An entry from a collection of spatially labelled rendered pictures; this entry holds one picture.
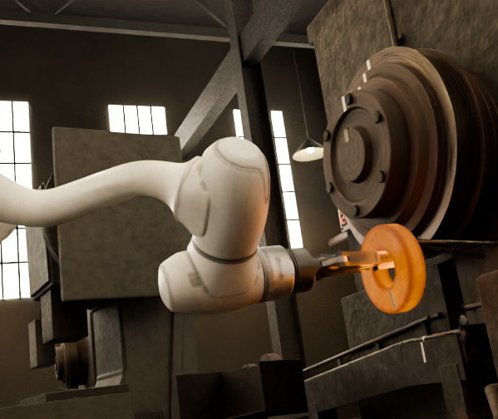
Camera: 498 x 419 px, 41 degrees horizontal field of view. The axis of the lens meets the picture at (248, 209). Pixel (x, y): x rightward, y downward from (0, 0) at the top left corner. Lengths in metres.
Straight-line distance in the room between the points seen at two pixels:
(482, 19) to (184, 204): 0.84
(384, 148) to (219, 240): 0.53
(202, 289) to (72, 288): 2.83
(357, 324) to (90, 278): 2.26
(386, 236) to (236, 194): 0.36
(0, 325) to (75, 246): 7.48
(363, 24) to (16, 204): 1.13
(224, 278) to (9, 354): 10.29
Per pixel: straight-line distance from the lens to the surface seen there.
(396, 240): 1.16
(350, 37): 1.99
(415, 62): 1.46
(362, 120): 1.47
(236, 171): 0.91
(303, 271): 1.09
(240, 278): 1.01
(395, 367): 1.54
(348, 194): 1.51
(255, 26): 9.05
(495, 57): 1.51
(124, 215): 4.01
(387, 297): 1.21
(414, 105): 1.40
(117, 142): 4.16
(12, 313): 11.32
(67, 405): 3.55
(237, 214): 0.93
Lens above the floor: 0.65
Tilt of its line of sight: 15 degrees up
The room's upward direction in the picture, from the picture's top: 8 degrees counter-clockwise
